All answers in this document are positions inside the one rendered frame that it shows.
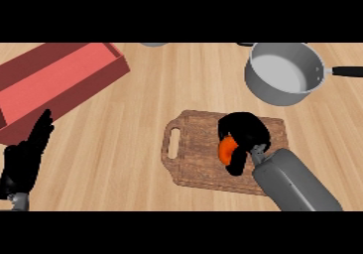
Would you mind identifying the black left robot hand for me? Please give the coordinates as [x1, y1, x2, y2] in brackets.
[0, 108, 56, 201]

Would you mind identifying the orange squash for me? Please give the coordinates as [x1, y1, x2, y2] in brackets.
[217, 134, 240, 166]

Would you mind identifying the red open box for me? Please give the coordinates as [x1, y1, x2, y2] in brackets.
[0, 43, 131, 147]

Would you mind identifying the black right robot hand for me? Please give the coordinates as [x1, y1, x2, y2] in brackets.
[217, 111, 273, 177]

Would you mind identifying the brown wooden cutting board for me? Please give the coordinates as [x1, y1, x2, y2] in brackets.
[159, 109, 289, 196]

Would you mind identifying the grey steel pot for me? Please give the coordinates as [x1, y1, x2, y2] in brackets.
[243, 43, 363, 107]

